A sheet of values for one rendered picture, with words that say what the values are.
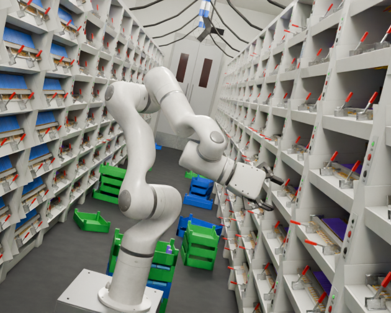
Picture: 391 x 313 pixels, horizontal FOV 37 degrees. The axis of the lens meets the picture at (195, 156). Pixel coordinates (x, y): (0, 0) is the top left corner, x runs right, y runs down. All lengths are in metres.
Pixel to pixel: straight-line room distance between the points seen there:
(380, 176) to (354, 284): 0.27
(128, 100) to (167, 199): 0.37
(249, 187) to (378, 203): 0.46
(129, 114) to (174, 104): 0.21
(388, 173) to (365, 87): 0.75
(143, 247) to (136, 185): 0.21
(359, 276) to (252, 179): 0.48
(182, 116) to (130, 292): 0.62
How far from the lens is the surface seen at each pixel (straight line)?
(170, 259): 2.77
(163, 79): 1.95
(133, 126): 2.02
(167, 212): 1.98
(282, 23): 4.26
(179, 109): 1.86
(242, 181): 1.78
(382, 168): 1.47
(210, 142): 1.70
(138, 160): 1.97
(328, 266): 1.68
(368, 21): 2.19
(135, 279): 2.01
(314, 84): 2.85
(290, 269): 2.21
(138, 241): 1.97
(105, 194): 5.52
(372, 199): 1.48
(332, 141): 2.16
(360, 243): 1.49
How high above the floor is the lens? 1.13
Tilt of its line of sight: 6 degrees down
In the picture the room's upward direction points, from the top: 13 degrees clockwise
